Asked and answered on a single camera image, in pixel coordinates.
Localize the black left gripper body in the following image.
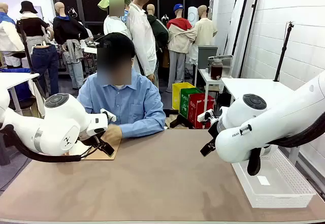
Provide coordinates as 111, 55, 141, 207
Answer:
80, 130, 107, 146

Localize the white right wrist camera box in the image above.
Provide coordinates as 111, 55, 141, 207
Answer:
197, 109, 215, 122

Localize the mannequin with black hat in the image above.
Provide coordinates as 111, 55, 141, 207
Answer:
16, 1, 54, 54

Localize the mannequin in cream shirt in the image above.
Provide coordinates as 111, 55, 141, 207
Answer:
189, 5, 218, 65

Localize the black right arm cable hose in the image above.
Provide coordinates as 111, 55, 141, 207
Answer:
247, 112, 325, 176

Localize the person's left hand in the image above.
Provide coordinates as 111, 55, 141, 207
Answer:
101, 124, 123, 145

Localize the glass jar with brown liquid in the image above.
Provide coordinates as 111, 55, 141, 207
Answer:
210, 59, 223, 80

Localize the tall mannequin in white coat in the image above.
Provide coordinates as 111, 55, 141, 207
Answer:
126, 0, 158, 82

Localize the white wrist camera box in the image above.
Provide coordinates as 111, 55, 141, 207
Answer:
100, 108, 117, 122
197, 109, 215, 122

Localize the person in blue shirt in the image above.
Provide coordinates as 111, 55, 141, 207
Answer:
77, 33, 166, 139

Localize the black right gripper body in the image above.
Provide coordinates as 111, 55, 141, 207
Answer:
207, 121, 221, 144

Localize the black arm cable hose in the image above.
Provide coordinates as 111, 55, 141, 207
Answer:
0, 123, 82, 163
247, 112, 325, 176

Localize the mannequin in black sweater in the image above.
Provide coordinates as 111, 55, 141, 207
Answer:
52, 2, 89, 89

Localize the person's left forearm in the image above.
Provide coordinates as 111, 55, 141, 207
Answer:
119, 117, 166, 139

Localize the black cap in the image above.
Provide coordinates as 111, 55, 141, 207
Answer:
97, 33, 136, 57

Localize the mannequin with blue cap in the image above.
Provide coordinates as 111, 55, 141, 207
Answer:
166, 4, 198, 92

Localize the mannequin with green hat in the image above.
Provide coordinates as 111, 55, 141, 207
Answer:
97, 0, 133, 41

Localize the black tripod pole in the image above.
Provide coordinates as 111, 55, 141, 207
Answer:
273, 22, 295, 82

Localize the metal container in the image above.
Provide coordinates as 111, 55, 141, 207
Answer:
208, 55, 234, 76

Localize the white perforated plastic basket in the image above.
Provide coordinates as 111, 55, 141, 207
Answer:
231, 146, 317, 209

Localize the yellow recycling bin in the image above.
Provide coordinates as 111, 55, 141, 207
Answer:
172, 82, 196, 111

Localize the green recycling bin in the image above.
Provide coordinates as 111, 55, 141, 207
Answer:
179, 88, 204, 119

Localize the white label sticker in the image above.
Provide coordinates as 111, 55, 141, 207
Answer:
256, 175, 271, 186

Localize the mannequin in dark green hoodie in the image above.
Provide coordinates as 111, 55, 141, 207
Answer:
146, 4, 170, 54

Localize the mannequin in blue white jacket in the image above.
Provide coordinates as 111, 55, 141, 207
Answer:
0, 2, 25, 69

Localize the red recycling bin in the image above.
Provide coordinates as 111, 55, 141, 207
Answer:
187, 93, 215, 129

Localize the wood and black foam stand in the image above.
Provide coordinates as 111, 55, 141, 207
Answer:
164, 108, 195, 130

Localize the mannequin torso in jeans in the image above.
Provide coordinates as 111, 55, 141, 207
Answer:
30, 43, 59, 95

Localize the brown spiral notebook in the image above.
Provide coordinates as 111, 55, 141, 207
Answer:
68, 140, 121, 161

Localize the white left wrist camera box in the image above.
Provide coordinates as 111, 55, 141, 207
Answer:
100, 108, 117, 122

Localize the grey cabinet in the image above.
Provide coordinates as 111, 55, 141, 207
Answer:
197, 45, 218, 69

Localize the white desk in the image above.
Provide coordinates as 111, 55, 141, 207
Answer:
0, 72, 40, 115

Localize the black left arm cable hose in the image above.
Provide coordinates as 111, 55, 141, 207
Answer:
0, 123, 82, 163

